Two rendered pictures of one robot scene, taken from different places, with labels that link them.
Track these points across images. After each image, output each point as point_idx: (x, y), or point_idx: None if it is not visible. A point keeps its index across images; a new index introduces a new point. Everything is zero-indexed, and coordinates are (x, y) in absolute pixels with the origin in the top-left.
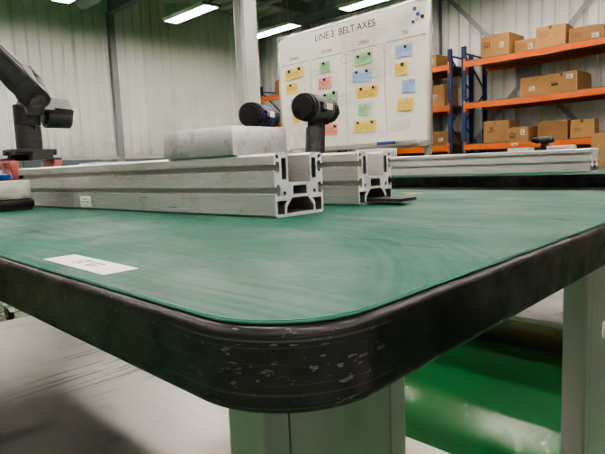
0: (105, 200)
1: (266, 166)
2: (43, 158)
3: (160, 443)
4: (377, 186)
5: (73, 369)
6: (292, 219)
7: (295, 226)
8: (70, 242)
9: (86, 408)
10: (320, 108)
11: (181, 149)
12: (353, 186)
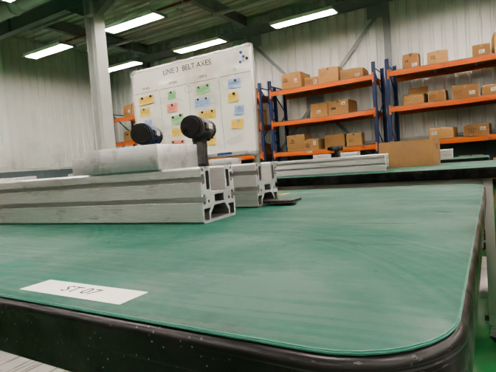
0: (18, 215)
1: (191, 178)
2: None
3: None
4: (269, 190)
5: None
6: (220, 224)
7: (235, 231)
8: (26, 265)
9: None
10: (205, 128)
11: (103, 166)
12: (252, 192)
